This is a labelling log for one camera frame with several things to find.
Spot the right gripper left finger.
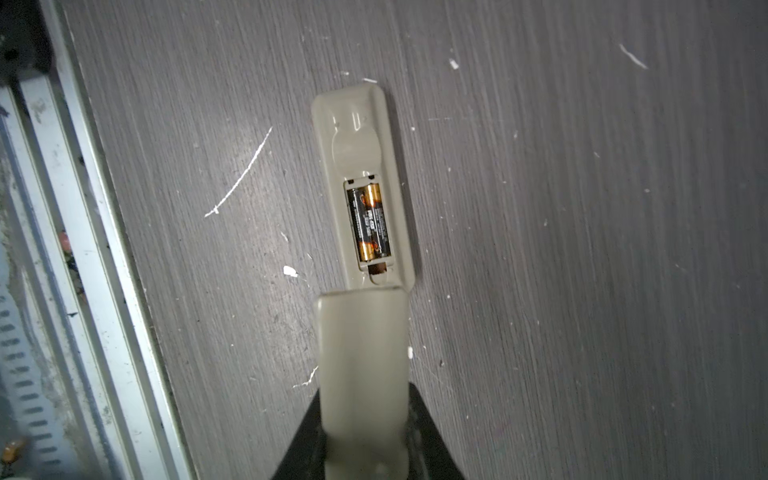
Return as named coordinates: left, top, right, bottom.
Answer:
left=271, top=390, right=326, bottom=480

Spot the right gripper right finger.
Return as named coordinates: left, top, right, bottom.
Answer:
left=406, top=383, right=465, bottom=480

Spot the remote battery cover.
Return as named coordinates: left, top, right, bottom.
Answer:
left=315, top=287, right=409, bottom=479

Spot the black gold battery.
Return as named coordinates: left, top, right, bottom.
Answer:
left=347, top=188, right=376, bottom=262
left=362, top=183, right=392, bottom=259

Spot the white remote control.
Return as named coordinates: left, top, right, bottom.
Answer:
left=311, top=83, right=415, bottom=291

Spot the white slotted cable duct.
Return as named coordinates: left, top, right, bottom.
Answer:
left=1, top=287, right=79, bottom=479

